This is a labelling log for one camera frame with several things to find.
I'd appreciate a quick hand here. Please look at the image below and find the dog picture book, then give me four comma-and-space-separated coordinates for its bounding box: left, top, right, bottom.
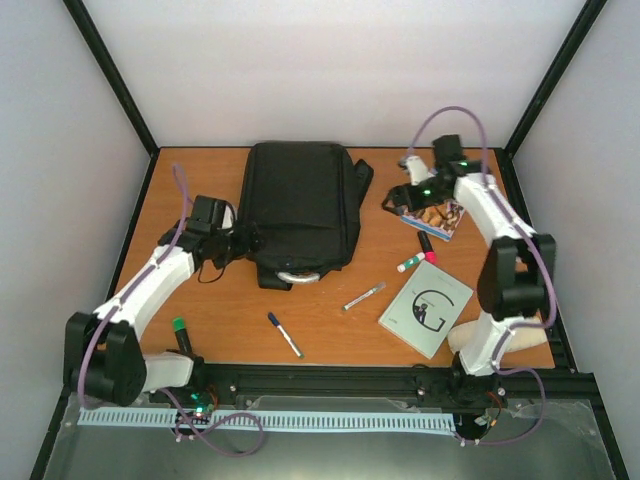
401, 201, 465, 242

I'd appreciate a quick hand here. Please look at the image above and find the white glue stick green cap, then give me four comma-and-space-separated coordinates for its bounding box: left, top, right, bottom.
396, 252, 426, 273

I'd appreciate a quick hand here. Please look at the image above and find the black student backpack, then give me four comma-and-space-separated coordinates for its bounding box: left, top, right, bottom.
238, 141, 374, 291

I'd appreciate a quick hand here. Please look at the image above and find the grey book with G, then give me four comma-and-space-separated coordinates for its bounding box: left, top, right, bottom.
378, 261, 473, 359

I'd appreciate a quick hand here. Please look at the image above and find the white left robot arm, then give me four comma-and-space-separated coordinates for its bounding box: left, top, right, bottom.
63, 196, 261, 406

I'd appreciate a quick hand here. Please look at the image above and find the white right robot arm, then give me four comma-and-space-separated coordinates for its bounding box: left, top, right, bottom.
382, 135, 557, 377

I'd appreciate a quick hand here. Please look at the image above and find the pink highlighter marker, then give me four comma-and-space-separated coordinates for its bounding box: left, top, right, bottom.
417, 230, 437, 265

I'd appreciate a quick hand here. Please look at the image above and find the blue capped pen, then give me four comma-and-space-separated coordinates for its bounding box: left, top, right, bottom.
267, 312, 304, 359

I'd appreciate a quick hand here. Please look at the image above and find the white pen green tip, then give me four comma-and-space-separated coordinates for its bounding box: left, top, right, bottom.
341, 282, 386, 311

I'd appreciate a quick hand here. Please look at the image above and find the green capped black marker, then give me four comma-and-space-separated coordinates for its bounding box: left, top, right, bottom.
172, 317, 194, 357

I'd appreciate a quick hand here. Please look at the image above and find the beige cloth roll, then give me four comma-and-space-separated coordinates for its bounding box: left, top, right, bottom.
447, 320, 546, 353

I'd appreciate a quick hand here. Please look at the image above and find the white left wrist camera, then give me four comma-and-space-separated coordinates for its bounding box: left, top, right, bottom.
221, 204, 237, 230

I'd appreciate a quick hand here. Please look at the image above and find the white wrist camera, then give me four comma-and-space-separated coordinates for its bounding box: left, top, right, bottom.
221, 204, 237, 230
398, 155, 434, 186

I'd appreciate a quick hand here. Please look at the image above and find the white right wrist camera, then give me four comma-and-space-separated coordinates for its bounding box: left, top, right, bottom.
398, 155, 434, 186

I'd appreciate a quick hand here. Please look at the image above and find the black frame post right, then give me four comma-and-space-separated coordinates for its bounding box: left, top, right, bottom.
503, 0, 609, 156

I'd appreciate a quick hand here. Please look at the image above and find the black frame post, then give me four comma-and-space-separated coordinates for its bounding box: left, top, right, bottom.
503, 0, 609, 156
62, 0, 161, 156

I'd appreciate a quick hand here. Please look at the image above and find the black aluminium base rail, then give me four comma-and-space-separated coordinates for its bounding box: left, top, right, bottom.
64, 363, 596, 409

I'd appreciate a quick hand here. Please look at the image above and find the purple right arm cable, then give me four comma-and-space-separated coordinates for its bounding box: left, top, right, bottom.
408, 105, 559, 447

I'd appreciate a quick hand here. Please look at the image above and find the light blue cable duct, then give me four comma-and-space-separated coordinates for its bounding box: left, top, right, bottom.
77, 407, 455, 435

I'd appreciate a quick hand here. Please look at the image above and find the black frame post left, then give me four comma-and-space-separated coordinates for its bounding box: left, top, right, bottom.
62, 0, 161, 156

